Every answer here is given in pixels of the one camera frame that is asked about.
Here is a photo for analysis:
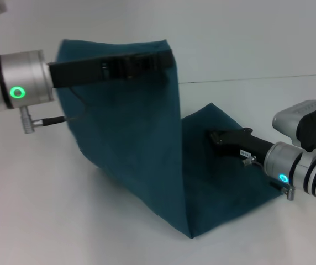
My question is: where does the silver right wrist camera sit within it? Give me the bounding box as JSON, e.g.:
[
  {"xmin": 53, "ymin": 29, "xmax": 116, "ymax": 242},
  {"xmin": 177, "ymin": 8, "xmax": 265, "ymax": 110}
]
[{"xmin": 272, "ymin": 99, "xmax": 316, "ymax": 154}]

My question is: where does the right arm connector cable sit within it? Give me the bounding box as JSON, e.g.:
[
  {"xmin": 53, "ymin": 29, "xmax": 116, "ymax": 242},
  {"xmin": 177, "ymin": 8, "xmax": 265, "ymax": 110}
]
[{"xmin": 242, "ymin": 156, "xmax": 297, "ymax": 202}]

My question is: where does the left arm connector cable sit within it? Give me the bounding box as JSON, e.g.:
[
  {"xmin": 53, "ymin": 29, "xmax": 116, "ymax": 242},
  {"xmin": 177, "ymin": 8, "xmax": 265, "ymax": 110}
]
[{"xmin": 19, "ymin": 106, "xmax": 88, "ymax": 135}]

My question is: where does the blue teal shirt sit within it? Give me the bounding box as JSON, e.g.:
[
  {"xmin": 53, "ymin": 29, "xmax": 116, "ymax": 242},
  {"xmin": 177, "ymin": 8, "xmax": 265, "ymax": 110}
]
[{"xmin": 55, "ymin": 38, "xmax": 285, "ymax": 240}]

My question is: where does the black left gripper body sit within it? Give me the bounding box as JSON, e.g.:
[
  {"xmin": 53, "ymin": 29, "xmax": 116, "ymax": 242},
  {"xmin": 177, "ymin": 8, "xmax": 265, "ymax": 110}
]
[{"xmin": 47, "ymin": 60, "xmax": 108, "ymax": 89}]

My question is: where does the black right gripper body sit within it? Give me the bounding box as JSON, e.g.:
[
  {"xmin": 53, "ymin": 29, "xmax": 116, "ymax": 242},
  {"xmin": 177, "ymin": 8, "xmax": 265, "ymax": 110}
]
[{"xmin": 214, "ymin": 127, "xmax": 275, "ymax": 163}]

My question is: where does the arm connector cable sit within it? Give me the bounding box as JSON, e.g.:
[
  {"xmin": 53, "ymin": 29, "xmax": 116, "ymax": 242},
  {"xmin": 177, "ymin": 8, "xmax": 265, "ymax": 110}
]
[
  {"xmin": 19, "ymin": 106, "xmax": 88, "ymax": 135},
  {"xmin": 242, "ymin": 156, "xmax": 297, "ymax": 202}
]

